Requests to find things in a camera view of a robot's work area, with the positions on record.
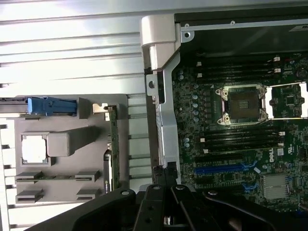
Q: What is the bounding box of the blue expansion slot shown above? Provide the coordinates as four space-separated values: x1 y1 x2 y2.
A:
194 161 258 176

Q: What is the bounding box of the long black expansion slot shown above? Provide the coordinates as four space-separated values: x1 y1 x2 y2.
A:
194 154 244 162

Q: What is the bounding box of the black slot with blue clip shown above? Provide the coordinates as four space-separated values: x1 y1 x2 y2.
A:
204 182 256 193

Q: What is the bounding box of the black RAM slot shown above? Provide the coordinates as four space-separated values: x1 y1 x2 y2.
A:
201 136 277 143
196 73 275 79
196 61 275 68
197 67 281 74
203 142 286 148
197 56 281 62
201 130 286 137

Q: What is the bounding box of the silver chipset heatsink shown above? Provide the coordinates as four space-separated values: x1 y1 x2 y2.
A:
262 174 289 200

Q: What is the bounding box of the open black PC case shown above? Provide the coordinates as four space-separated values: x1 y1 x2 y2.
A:
140 11 308 217

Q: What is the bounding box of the grey parts rack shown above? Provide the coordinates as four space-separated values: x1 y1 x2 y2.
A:
0 93 128 205

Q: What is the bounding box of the green Dell motherboard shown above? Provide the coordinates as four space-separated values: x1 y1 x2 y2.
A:
172 54 308 215

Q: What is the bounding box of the CPU socket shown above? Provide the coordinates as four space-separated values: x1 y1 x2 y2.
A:
215 84 269 127

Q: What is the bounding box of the silver CPU chip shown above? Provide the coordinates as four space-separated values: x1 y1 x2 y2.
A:
21 134 49 164

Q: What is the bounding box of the silver socket cover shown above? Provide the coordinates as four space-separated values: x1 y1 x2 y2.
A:
263 81 308 120

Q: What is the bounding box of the blue connector part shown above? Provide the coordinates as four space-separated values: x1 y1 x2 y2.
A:
26 96 77 116

